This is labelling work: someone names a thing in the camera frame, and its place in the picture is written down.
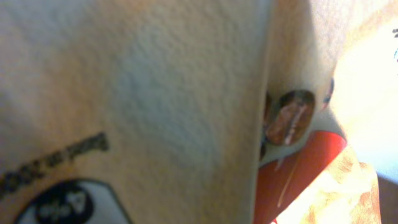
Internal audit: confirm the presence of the yellow Nescafe coffee bag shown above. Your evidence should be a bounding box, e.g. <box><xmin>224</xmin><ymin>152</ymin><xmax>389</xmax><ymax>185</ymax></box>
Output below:
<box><xmin>1</xmin><ymin>0</ymin><xmax>397</xmax><ymax>223</ymax></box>

